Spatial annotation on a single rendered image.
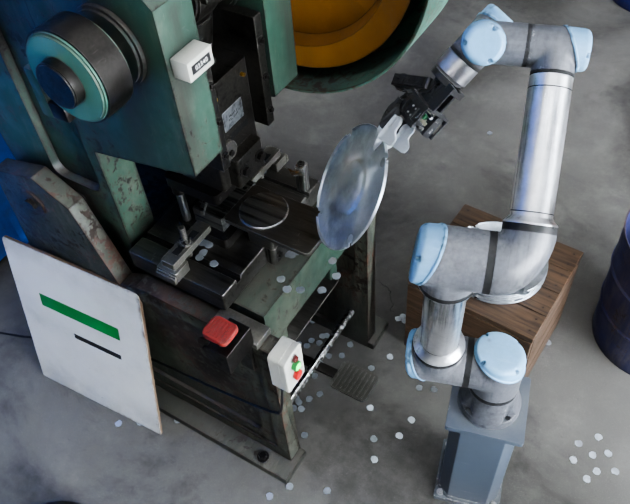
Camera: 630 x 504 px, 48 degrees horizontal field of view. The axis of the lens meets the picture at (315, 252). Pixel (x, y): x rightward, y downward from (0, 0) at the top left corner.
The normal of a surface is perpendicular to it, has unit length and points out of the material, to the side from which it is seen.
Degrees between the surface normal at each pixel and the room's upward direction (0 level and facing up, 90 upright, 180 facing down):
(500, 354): 8
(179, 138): 90
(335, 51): 90
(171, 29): 90
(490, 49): 61
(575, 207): 0
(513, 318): 0
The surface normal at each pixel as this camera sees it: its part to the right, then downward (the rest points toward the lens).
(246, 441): -0.06, -0.65
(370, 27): -0.52, 0.67
